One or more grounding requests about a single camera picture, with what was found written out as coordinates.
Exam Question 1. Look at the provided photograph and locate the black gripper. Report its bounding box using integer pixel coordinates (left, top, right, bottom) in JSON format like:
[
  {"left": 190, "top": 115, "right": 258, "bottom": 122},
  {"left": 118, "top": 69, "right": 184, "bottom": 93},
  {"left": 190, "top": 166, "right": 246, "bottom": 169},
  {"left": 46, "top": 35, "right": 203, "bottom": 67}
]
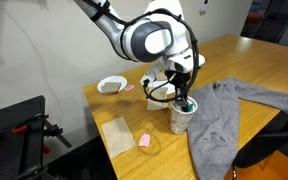
[{"left": 165, "top": 69, "right": 192, "bottom": 113}]

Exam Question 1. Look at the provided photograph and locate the white paper cup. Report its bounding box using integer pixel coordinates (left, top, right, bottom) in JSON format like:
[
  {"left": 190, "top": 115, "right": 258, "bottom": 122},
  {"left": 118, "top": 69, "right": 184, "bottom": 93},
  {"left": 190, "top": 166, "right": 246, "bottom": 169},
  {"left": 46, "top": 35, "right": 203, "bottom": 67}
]
[{"left": 169, "top": 95, "right": 199, "bottom": 136}]

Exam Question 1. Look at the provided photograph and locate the gray sweater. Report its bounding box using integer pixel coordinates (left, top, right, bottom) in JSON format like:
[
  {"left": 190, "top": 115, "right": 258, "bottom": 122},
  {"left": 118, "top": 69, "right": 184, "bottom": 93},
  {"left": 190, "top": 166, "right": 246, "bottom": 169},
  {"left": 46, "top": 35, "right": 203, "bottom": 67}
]
[{"left": 183, "top": 77, "right": 288, "bottom": 180}]

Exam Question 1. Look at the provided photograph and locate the white plate holding folded napkin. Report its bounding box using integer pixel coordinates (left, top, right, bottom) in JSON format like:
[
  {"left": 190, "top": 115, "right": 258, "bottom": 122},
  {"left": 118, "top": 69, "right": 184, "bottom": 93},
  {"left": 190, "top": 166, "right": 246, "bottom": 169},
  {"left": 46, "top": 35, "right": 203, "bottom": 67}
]
[{"left": 97, "top": 75, "right": 129, "bottom": 95}]

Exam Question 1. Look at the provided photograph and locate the large brown paper napkin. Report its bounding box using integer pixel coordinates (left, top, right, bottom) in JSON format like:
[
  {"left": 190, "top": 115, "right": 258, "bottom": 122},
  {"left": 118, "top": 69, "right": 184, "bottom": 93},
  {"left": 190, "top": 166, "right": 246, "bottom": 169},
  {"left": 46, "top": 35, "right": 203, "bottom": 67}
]
[{"left": 101, "top": 116, "right": 138, "bottom": 160}]

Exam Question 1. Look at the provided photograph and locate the small folded brown napkin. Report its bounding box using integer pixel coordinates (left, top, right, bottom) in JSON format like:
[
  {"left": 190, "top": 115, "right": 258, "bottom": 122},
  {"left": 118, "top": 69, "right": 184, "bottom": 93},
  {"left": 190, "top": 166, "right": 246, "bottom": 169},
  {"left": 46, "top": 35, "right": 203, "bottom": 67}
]
[{"left": 101, "top": 81, "right": 122, "bottom": 96}]

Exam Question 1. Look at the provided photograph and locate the black chair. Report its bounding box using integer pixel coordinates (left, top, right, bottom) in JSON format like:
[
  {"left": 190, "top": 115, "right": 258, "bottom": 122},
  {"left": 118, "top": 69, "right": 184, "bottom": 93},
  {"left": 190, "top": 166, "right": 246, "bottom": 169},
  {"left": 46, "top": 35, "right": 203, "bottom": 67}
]
[{"left": 232, "top": 89, "right": 288, "bottom": 180}]

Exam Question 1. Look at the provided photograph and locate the dark background chair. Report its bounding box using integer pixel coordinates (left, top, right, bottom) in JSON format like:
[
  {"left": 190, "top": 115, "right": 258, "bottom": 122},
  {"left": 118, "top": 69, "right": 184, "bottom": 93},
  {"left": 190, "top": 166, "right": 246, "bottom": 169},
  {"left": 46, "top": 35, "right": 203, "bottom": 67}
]
[{"left": 240, "top": 0, "right": 288, "bottom": 45}]

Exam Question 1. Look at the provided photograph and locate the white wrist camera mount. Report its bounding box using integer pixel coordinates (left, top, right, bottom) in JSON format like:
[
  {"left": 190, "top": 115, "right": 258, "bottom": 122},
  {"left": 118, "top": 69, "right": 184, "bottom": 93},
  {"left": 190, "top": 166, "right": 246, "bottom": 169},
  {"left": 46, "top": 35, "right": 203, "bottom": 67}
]
[{"left": 139, "top": 64, "right": 167, "bottom": 88}]

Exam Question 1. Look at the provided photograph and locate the white wall switch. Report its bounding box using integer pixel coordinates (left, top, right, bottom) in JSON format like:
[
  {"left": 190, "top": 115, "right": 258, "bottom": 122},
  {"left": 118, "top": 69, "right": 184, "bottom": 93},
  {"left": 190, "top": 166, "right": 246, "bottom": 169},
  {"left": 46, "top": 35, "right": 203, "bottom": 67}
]
[{"left": 199, "top": 0, "right": 210, "bottom": 14}]

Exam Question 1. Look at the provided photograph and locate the black clamp bracket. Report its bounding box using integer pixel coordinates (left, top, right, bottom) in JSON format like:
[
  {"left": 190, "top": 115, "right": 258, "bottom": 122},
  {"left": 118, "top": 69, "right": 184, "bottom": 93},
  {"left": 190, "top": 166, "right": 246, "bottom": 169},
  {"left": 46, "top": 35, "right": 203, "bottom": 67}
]
[{"left": 43, "top": 119, "right": 73, "bottom": 149}]

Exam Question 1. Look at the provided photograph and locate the clamp with orange handle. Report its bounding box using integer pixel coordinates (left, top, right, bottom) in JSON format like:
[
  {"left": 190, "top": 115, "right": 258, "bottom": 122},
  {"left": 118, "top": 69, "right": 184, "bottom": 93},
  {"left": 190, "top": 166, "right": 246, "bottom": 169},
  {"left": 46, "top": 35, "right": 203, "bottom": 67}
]
[{"left": 11, "top": 113, "right": 50, "bottom": 134}]

